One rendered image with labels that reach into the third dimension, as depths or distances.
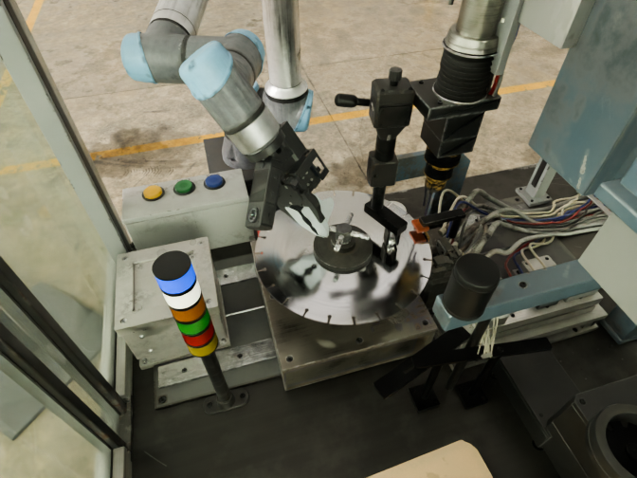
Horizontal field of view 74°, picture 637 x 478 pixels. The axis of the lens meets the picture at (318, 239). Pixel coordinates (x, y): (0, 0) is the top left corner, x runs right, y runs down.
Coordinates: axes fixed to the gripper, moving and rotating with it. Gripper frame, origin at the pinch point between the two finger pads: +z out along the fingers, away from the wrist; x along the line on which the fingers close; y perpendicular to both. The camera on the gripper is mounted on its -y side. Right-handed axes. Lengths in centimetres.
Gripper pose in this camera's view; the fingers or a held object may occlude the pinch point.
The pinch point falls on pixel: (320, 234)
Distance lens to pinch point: 77.2
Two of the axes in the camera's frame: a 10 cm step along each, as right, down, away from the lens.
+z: 5.2, 6.5, 5.5
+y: 4.9, -7.6, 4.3
